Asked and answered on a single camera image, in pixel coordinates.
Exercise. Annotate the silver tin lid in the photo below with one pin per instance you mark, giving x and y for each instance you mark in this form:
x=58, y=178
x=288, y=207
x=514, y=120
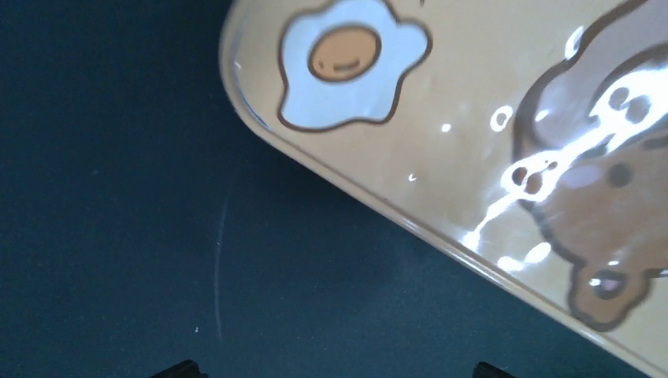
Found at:
x=526, y=139

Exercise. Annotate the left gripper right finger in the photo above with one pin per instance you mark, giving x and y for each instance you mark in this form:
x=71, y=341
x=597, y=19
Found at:
x=485, y=370

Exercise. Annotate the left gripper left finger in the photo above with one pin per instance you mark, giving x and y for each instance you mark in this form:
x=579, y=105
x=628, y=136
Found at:
x=184, y=369

